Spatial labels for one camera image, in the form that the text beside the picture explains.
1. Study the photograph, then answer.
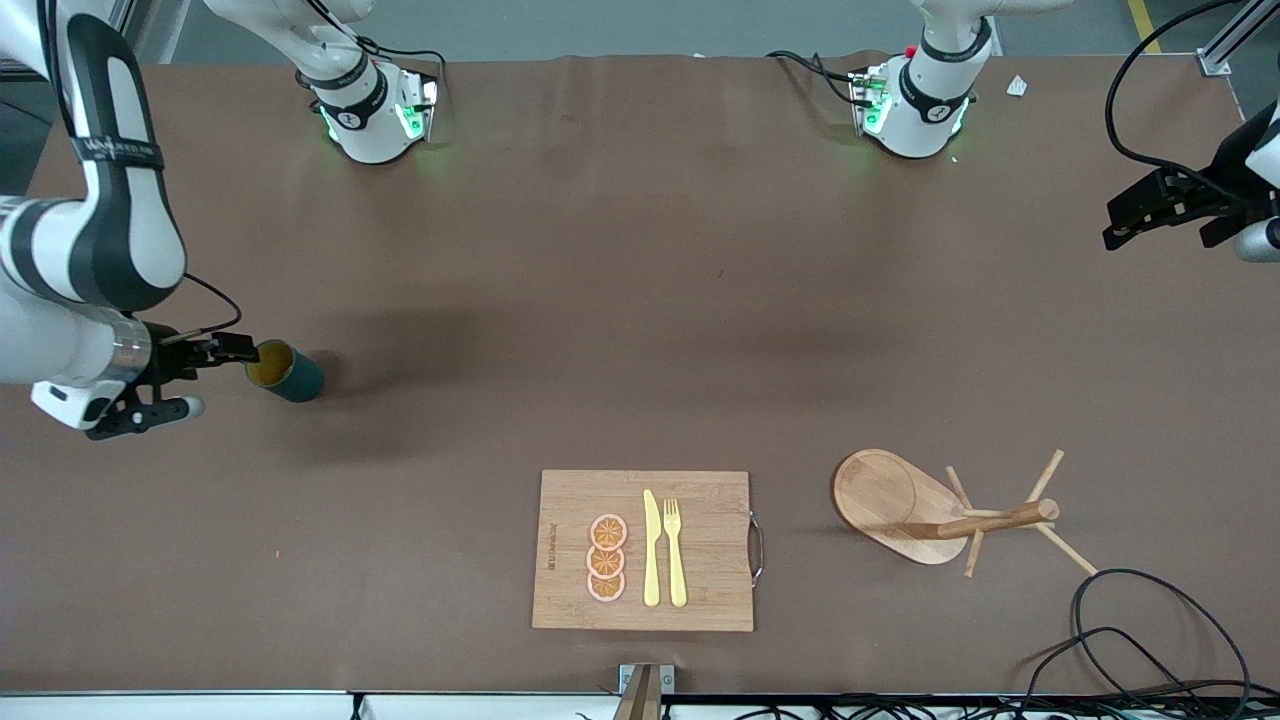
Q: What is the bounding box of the black right base cable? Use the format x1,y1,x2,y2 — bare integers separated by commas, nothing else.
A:
310,0,448,101

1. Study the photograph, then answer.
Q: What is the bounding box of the bamboo cutting board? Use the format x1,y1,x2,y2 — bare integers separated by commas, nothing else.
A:
531,470,766,633

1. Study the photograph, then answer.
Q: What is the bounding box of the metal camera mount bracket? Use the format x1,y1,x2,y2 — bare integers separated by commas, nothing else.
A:
612,663,676,720

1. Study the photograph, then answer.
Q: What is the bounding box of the yellow plastic fork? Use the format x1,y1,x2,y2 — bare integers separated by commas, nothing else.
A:
663,497,689,609

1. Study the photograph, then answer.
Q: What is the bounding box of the wooden mug tree stand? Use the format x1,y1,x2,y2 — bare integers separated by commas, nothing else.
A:
832,449,1099,579

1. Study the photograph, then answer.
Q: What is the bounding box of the black base cable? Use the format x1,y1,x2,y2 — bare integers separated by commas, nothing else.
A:
310,0,448,101
765,50,863,106

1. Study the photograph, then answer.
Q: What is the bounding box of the yellow plastic knife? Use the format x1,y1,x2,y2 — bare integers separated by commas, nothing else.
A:
642,489,662,608

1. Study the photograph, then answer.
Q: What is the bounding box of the black left base cable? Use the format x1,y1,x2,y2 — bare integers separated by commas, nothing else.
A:
765,50,863,106

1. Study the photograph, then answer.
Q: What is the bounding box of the aluminium frame profile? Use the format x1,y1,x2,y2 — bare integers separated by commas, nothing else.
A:
1195,0,1280,78

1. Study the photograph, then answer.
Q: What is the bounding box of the looped black cable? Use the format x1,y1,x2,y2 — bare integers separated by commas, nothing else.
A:
1015,568,1253,706

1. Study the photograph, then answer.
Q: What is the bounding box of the teal mug with yellow inside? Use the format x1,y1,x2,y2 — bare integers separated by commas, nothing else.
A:
245,339,326,404

